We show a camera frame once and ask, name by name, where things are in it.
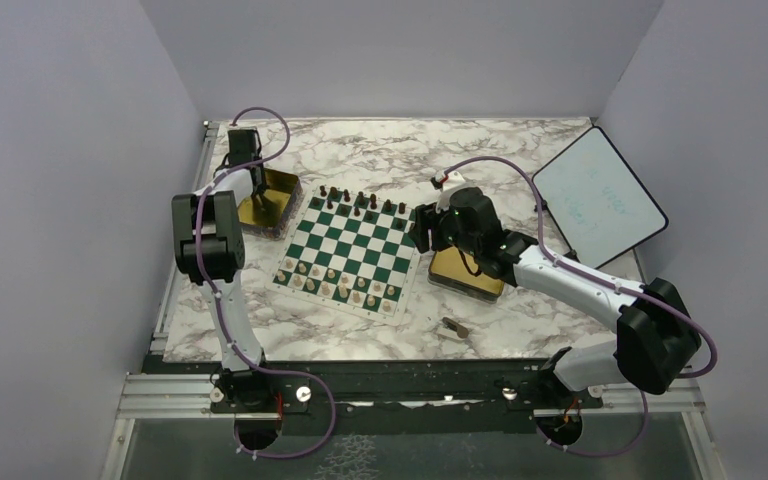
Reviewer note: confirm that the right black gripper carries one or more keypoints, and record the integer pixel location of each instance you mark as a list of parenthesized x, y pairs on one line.
[(425, 218)]

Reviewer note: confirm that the small wooden piece on table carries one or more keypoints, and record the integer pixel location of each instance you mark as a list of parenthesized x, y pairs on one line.
[(453, 329)]

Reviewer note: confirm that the green and white chessboard mat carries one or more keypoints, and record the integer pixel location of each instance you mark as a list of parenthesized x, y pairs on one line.
[(327, 238)]

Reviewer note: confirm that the empty gold tin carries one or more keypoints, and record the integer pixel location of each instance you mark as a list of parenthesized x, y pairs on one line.
[(455, 271)]

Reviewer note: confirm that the light wooden chess pieces row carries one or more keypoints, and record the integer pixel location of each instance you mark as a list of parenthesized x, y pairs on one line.
[(352, 286)]

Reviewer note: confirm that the white tablet whiteboard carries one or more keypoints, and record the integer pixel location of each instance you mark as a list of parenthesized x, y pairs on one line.
[(600, 206)]

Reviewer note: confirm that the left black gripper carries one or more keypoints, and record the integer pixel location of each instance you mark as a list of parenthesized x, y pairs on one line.
[(262, 186)]

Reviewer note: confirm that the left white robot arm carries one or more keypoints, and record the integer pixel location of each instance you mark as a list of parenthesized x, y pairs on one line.
[(209, 249)]

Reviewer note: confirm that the aluminium frame rail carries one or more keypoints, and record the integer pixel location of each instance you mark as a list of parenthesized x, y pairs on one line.
[(174, 382)]

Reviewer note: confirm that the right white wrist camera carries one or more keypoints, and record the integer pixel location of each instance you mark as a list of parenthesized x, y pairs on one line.
[(447, 184)]

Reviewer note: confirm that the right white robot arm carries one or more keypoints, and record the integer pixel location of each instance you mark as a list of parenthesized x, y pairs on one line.
[(653, 340)]

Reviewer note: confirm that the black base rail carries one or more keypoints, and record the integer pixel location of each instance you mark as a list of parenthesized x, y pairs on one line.
[(394, 397)]

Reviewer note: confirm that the gold tin with dark pieces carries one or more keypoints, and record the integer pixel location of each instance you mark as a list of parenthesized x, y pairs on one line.
[(268, 212)]

